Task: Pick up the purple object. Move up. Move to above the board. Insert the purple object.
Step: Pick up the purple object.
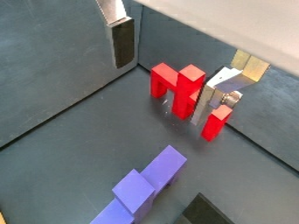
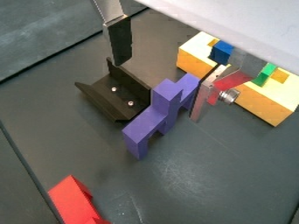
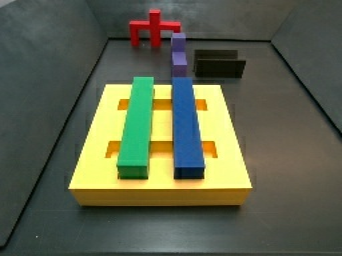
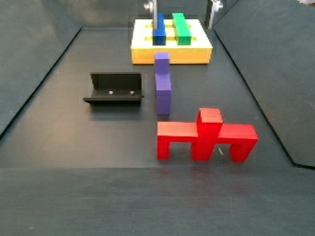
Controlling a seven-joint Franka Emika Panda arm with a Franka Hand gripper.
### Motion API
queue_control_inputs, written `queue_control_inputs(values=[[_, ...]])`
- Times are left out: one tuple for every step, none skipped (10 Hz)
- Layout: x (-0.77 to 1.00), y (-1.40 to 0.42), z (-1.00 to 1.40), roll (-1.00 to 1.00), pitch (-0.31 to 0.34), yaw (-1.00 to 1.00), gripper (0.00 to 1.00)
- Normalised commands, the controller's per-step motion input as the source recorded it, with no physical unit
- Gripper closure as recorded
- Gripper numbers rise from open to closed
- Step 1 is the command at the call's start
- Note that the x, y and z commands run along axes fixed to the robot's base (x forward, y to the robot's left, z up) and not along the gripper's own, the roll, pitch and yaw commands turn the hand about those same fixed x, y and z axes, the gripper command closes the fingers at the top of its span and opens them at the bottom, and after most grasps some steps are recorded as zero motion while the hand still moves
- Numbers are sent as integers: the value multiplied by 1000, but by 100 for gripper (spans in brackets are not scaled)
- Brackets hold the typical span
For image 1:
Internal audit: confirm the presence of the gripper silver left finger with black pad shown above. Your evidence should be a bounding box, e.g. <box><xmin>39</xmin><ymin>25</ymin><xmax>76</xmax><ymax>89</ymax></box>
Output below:
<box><xmin>96</xmin><ymin>0</ymin><xmax>135</xmax><ymax>68</ymax></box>

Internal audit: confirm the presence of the yellow slotted board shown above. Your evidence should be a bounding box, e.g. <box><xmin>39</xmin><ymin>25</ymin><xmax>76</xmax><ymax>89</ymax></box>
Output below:
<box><xmin>0</xmin><ymin>213</ymin><xmax>6</xmax><ymax>224</ymax></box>

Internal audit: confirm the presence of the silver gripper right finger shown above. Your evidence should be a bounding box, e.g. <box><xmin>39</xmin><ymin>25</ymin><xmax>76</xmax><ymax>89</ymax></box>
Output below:
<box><xmin>191</xmin><ymin>50</ymin><xmax>270</xmax><ymax>125</ymax></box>

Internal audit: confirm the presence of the purple three-legged block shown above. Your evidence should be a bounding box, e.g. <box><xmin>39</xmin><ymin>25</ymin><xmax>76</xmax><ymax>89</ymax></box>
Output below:
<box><xmin>90</xmin><ymin>145</ymin><xmax>187</xmax><ymax>224</ymax></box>

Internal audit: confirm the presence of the red three-legged block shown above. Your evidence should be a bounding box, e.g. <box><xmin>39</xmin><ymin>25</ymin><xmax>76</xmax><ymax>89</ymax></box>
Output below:
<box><xmin>151</xmin><ymin>63</ymin><xmax>233</xmax><ymax>142</ymax></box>

